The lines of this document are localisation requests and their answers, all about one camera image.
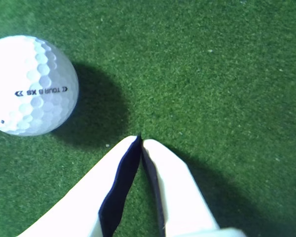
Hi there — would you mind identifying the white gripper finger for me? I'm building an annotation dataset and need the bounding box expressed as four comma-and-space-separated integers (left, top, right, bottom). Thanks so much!
141, 139, 220, 237
17, 134, 142, 237

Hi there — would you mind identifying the long green putting mat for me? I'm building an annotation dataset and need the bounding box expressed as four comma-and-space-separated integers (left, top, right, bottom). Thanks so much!
0, 0, 296, 237

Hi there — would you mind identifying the white golf ball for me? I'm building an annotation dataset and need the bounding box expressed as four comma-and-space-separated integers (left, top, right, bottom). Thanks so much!
0, 35, 79, 137

